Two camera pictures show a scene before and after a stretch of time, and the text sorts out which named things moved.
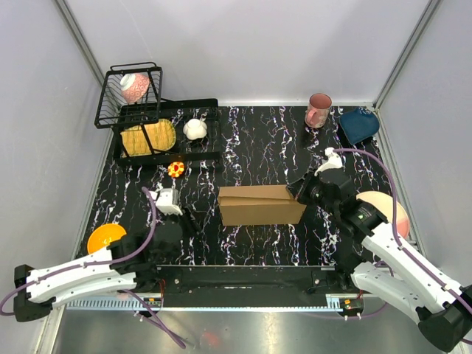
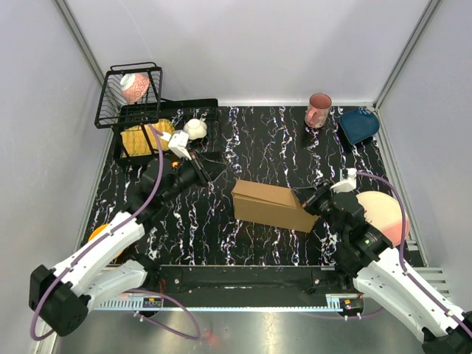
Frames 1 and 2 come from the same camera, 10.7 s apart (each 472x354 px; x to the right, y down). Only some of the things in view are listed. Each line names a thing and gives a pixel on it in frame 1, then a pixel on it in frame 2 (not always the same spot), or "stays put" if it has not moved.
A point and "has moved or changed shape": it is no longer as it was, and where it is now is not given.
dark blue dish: [359, 124] stays put
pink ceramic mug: [318, 109] stays put
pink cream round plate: [384, 204] stays put
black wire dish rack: [146, 127] stays put
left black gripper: [194, 219] to [209, 169]
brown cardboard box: [272, 204] has moved or changed shape
